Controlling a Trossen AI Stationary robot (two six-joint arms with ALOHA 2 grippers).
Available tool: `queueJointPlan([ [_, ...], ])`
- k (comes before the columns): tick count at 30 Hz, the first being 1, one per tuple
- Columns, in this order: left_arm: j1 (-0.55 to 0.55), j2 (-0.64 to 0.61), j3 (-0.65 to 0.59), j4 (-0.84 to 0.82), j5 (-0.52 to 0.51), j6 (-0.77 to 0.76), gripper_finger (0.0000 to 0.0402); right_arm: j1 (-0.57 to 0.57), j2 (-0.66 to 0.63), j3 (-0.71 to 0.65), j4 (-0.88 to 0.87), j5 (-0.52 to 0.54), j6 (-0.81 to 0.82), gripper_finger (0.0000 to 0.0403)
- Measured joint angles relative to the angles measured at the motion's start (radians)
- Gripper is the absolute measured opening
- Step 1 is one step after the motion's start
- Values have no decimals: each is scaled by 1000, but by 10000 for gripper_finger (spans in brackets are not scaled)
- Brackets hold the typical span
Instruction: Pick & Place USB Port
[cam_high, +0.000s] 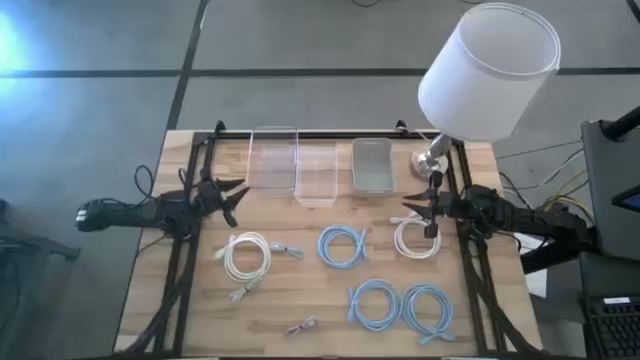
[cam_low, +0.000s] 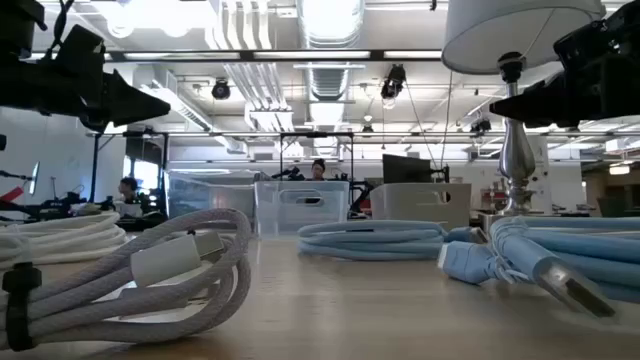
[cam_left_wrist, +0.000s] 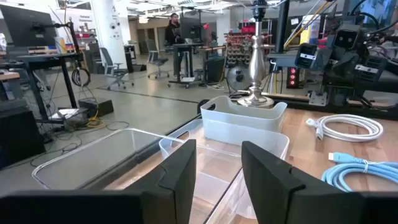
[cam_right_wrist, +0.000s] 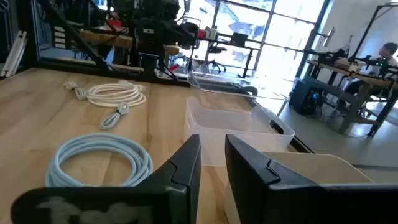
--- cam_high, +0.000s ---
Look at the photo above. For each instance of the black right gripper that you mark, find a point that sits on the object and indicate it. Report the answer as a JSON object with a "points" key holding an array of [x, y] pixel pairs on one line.
{"points": [[447, 204]]}

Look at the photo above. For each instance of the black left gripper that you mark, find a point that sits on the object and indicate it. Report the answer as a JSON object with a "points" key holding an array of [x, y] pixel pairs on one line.
{"points": [[207, 197]]}

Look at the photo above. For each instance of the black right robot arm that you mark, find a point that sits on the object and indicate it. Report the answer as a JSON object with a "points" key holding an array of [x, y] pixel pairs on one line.
{"points": [[525, 217]]}

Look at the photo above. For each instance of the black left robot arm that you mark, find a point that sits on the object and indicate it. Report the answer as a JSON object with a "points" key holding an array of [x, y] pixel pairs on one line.
{"points": [[125, 214]]}

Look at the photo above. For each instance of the tall clear plastic bin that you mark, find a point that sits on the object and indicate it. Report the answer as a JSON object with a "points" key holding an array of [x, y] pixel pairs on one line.
{"points": [[272, 165]]}

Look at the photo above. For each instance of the white plastic bin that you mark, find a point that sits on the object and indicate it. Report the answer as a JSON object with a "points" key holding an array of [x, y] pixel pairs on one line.
{"points": [[372, 170]]}

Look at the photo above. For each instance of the short clear plastic bin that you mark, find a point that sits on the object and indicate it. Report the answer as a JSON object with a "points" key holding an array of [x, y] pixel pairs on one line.
{"points": [[316, 180]]}

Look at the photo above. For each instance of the silver lamp with white shade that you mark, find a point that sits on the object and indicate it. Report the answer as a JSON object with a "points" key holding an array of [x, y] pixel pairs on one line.
{"points": [[490, 75]]}

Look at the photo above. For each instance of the black floor stand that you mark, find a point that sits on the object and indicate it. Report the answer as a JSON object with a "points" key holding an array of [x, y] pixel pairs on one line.
{"points": [[45, 247]]}

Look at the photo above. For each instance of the small black screen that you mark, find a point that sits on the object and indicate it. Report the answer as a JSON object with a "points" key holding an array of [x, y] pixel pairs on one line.
{"points": [[630, 200]]}

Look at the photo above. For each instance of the black keyboard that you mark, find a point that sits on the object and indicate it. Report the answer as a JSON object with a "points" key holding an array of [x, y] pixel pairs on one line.
{"points": [[615, 330]]}

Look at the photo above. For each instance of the black metal table frame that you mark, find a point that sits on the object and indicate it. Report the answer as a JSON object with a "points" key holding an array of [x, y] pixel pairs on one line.
{"points": [[325, 135]]}

